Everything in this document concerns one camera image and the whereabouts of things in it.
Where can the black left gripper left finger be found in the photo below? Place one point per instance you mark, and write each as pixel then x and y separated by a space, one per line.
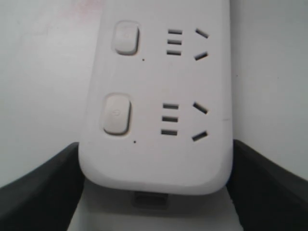
pixel 46 198

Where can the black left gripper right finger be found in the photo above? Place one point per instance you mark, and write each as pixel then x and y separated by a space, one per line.
pixel 266 196

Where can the white five-socket power strip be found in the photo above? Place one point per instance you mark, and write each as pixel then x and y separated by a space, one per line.
pixel 158 119

